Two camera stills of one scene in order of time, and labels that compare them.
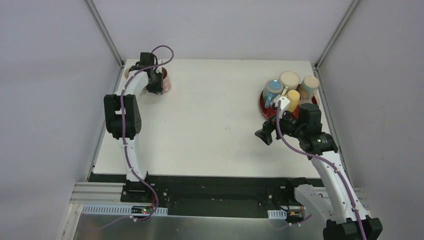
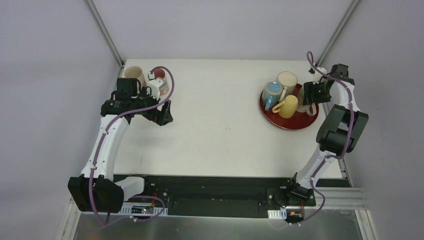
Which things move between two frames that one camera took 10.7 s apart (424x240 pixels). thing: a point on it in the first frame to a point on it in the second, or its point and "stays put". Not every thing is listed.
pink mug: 166,83 stays put
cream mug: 290,80 stays put
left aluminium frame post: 106,33 stays put
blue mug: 272,88 stays put
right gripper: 273,122 to 311,92
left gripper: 156,84 to 159,114
